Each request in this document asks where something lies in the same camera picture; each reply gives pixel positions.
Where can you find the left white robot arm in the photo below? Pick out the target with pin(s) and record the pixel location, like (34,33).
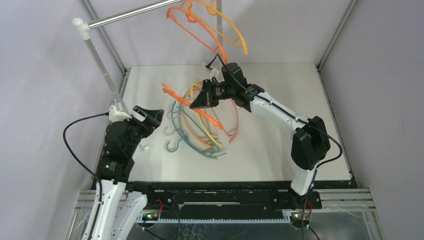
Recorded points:
(122,138)

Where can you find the pink wire-hook hanger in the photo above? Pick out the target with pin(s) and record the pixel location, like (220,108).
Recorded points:
(228,116)

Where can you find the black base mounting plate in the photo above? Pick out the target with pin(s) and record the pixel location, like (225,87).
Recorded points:
(294,201)

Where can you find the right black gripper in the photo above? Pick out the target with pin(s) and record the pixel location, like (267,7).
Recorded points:
(210,92)

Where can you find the yellow-orange plastic hanger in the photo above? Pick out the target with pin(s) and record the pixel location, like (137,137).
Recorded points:
(214,8)

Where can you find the orange plastic hanger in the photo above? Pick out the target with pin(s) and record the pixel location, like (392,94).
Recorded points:
(168,90)
(205,30)

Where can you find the white clothes rack frame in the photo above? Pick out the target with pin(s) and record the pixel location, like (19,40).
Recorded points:
(140,34)

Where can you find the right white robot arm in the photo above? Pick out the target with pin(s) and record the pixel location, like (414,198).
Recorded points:
(310,141)

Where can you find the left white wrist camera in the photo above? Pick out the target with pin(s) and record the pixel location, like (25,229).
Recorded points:
(117,114)

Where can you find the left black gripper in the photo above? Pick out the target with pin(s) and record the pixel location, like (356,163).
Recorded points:
(152,120)

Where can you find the left small circuit board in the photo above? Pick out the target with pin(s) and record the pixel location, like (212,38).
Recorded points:
(150,217)

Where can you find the light orange wire-hook hanger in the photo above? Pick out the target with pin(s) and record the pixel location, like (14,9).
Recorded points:
(194,128)

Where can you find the right small circuit board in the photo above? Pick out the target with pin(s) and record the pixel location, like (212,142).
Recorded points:
(298,217)

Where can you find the aluminium rail frame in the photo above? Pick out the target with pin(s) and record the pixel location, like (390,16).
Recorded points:
(344,198)

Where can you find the pale yellow wire-hook hanger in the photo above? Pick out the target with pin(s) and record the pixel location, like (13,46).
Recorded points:
(196,87)

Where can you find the small circuit board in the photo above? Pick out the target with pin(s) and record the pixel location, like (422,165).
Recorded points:
(150,217)
(298,217)

